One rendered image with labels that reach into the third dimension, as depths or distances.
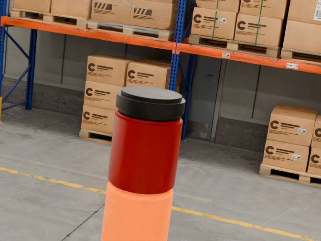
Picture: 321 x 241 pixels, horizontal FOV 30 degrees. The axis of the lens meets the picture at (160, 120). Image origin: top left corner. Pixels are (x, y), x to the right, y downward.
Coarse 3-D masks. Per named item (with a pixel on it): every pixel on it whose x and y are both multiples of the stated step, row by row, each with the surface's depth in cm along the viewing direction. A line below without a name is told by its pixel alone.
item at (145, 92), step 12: (120, 96) 42; (132, 96) 41; (144, 96) 41; (156, 96) 42; (168, 96) 42; (180, 96) 43; (120, 108) 42; (132, 108) 41; (144, 108) 41; (156, 108) 41; (168, 108) 41; (180, 108) 42
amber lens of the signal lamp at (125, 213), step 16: (112, 192) 43; (128, 192) 43; (112, 208) 43; (128, 208) 42; (144, 208) 42; (160, 208) 43; (112, 224) 43; (128, 224) 43; (144, 224) 43; (160, 224) 43; (112, 240) 44; (128, 240) 43; (144, 240) 43; (160, 240) 44
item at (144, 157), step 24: (120, 120) 42; (144, 120) 41; (168, 120) 42; (120, 144) 42; (144, 144) 41; (168, 144) 42; (120, 168) 42; (144, 168) 42; (168, 168) 42; (144, 192) 42
